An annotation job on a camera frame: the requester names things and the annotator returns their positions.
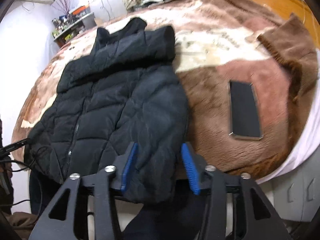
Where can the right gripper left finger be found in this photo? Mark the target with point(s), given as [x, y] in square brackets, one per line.
[66, 215]

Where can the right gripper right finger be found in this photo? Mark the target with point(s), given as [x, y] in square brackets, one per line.
[236, 206]

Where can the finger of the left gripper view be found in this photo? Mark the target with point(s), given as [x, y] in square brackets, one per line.
[12, 147]

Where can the black puffer jacket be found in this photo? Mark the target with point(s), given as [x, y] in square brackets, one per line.
[124, 91]

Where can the grey white cabinet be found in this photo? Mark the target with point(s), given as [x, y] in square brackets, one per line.
[296, 194]

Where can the black smartphone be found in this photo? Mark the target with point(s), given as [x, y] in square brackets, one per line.
[244, 117]

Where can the dark cluttered shelf unit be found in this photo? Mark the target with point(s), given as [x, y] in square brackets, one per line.
[68, 27]

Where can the brown cream plush blanket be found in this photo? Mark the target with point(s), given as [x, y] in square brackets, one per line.
[217, 41]

